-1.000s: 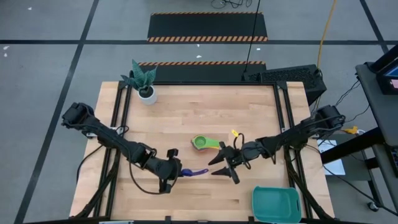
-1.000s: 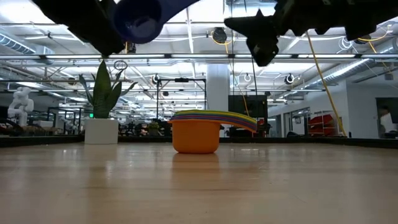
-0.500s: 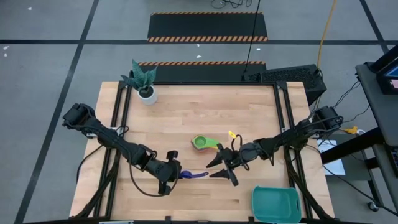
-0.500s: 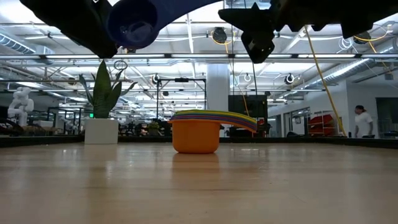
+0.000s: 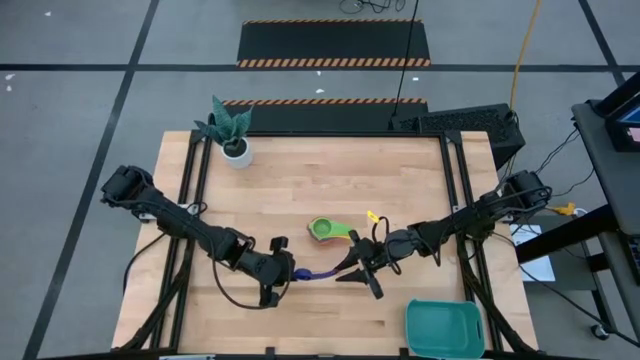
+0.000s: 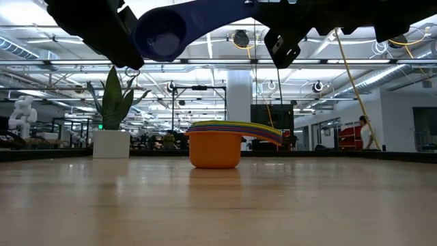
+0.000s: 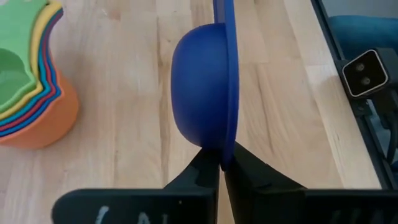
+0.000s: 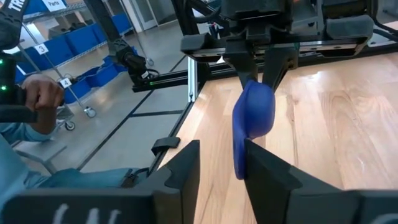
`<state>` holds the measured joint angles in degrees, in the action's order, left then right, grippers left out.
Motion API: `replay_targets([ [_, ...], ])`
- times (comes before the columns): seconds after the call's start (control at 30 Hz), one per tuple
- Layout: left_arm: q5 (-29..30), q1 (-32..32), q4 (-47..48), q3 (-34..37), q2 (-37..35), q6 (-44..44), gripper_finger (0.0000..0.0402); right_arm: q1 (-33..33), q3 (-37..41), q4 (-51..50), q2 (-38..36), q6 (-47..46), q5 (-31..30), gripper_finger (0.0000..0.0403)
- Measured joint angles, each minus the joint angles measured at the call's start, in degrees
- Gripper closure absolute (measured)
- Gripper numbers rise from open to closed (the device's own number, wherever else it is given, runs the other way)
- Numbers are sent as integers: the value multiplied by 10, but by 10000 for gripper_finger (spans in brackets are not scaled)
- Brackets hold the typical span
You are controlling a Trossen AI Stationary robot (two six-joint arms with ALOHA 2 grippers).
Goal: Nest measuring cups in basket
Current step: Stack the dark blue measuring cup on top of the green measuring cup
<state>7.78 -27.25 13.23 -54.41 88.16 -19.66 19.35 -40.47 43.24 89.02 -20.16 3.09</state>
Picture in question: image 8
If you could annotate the black table frame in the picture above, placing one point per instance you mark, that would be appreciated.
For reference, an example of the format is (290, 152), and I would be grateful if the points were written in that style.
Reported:
(214, 70)

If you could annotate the person's hand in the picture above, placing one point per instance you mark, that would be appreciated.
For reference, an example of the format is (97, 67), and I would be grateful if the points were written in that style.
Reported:
(43, 93)

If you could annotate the black edge clip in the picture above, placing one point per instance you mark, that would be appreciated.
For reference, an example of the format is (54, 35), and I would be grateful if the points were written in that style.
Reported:
(164, 144)

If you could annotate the dark blue measuring cup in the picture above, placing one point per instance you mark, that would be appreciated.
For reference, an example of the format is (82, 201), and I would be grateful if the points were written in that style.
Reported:
(255, 112)

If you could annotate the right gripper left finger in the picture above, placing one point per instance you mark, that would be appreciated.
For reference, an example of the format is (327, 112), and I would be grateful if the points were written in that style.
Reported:
(124, 205)

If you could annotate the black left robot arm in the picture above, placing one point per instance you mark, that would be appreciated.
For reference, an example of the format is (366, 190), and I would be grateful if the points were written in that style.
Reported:
(186, 12)

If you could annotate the person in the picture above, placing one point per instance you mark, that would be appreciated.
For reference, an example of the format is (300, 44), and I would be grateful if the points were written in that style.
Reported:
(12, 174)

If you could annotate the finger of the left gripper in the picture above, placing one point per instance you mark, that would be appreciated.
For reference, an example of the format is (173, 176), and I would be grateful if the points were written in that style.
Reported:
(280, 62)
(245, 62)

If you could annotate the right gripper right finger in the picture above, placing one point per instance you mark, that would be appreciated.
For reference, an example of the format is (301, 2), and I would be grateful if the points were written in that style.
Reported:
(311, 208)

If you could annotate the silver aluminium bracket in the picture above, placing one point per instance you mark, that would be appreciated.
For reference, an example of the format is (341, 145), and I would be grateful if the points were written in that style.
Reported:
(192, 81)

